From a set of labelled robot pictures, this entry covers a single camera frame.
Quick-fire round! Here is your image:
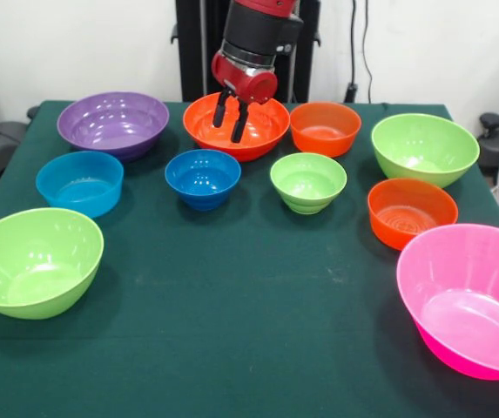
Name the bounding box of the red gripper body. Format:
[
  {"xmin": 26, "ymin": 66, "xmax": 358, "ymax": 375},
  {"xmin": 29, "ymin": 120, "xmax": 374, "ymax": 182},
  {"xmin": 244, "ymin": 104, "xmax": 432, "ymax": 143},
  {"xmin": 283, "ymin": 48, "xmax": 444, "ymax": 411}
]
[{"xmin": 211, "ymin": 51, "xmax": 279, "ymax": 105}]

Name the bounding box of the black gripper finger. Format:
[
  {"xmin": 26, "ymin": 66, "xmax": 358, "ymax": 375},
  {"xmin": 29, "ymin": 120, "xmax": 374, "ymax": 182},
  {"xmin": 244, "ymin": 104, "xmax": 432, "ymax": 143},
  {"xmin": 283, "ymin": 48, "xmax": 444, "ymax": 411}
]
[
  {"xmin": 212, "ymin": 90, "xmax": 235, "ymax": 129},
  {"xmin": 230, "ymin": 98, "xmax": 250, "ymax": 145}
]

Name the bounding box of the large orange bowl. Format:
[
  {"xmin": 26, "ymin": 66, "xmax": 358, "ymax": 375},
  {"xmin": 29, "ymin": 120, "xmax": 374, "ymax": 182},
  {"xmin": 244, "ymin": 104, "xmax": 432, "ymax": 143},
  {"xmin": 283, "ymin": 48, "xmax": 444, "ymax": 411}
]
[{"xmin": 182, "ymin": 90, "xmax": 292, "ymax": 163}]

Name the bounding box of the small dark blue bowl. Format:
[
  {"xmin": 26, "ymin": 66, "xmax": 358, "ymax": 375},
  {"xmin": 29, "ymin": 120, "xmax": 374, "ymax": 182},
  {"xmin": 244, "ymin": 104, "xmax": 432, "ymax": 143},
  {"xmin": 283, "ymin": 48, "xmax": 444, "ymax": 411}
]
[{"xmin": 164, "ymin": 148, "xmax": 242, "ymax": 212}]

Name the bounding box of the small translucent orange bowl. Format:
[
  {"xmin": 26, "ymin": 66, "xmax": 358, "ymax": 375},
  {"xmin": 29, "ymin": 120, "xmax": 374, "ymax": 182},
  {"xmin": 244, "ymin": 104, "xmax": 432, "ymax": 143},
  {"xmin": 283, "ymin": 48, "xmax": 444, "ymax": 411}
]
[
  {"xmin": 367, "ymin": 177, "xmax": 459, "ymax": 252},
  {"xmin": 289, "ymin": 101, "xmax": 362, "ymax": 158}
]

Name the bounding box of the small green bowl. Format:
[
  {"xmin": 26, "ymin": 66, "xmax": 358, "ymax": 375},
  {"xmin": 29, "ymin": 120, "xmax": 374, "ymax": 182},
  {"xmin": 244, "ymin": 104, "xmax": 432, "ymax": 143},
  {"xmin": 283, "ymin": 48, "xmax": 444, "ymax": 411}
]
[{"xmin": 269, "ymin": 152, "xmax": 348, "ymax": 216}]

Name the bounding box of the purple bowl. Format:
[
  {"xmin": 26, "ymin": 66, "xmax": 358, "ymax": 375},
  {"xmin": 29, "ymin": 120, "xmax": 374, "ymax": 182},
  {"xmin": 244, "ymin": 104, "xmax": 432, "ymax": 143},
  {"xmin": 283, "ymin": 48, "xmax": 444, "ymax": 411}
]
[{"xmin": 56, "ymin": 91, "xmax": 171, "ymax": 163}]

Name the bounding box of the dark green table cloth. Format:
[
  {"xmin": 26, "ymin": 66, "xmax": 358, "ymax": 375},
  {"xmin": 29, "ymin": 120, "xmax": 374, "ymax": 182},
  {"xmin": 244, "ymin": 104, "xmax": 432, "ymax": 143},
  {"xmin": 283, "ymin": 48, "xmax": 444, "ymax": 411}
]
[{"xmin": 0, "ymin": 100, "xmax": 499, "ymax": 418}]

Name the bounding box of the light blue translucent bowl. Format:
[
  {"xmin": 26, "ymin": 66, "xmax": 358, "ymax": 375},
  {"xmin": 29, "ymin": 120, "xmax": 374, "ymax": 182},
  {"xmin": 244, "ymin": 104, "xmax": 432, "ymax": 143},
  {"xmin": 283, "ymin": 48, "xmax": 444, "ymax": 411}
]
[{"xmin": 35, "ymin": 150, "xmax": 125, "ymax": 219}]

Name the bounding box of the large green bowl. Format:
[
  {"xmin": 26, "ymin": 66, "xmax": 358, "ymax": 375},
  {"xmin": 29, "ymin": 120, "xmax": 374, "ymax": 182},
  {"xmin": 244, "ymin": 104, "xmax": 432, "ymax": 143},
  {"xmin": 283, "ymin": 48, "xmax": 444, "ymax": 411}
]
[
  {"xmin": 370, "ymin": 112, "xmax": 481, "ymax": 189},
  {"xmin": 0, "ymin": 207, "xmax": 105, "ymax": 321}
]

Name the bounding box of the large pink bowl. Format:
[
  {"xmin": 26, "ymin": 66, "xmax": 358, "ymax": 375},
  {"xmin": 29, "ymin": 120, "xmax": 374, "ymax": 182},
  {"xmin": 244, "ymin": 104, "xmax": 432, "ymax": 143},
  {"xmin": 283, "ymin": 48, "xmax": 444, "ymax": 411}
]
[{"xmin": 395, "ymin": 223, "xmax": 499, "ymax": 381}]

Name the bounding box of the black wall cable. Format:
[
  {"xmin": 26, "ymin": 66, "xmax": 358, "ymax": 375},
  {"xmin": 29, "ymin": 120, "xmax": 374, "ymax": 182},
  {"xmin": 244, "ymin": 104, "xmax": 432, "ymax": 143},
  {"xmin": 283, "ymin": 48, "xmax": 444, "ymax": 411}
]
[{"xmin": 344, "ymin": 0, "xmax": 374, "ymax": 105}]

